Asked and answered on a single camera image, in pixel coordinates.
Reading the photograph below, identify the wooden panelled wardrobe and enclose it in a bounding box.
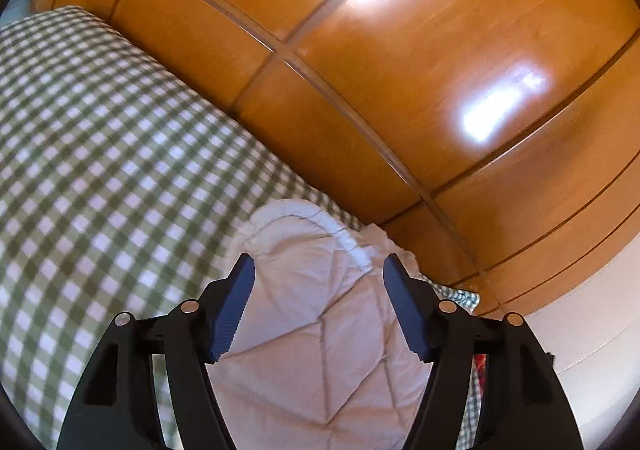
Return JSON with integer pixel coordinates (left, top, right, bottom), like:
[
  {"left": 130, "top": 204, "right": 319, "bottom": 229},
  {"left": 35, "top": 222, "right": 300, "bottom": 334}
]
[{"left": 30, "top": 0, "right": 640, "bottom": 318}]

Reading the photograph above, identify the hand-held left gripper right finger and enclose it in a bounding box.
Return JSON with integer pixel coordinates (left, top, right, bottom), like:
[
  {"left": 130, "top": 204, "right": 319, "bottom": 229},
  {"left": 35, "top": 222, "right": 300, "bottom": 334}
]
[{"left": 382, "top": 252, "right": 586, "bottom": 450}]

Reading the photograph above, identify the multicolour checked pillow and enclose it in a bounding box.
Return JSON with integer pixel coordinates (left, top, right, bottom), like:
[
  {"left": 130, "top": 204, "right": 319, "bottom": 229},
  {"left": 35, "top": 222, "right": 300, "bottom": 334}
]
[{"left": 472, "top": 352, "right": 489, "bottom": 398}]

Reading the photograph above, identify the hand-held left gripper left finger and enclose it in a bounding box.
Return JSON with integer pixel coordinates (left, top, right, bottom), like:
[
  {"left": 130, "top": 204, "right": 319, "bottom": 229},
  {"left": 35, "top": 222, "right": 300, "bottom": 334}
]
[{"left": 56, "top": 252, "right": 257, "bottom": 450}]

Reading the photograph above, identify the white quilted puffer jacket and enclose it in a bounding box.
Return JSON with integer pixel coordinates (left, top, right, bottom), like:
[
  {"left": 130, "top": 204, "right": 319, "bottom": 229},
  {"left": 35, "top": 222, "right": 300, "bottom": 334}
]
[{"left": 207, "top": 199, "right": 436, "bottom": 450}]

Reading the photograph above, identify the bed with green checked sheet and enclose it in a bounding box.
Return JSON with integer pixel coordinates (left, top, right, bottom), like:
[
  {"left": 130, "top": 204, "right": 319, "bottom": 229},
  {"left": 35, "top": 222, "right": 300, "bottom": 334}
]
[{"left": 0, "top": 4, "right": 483, "bottom": 450}]

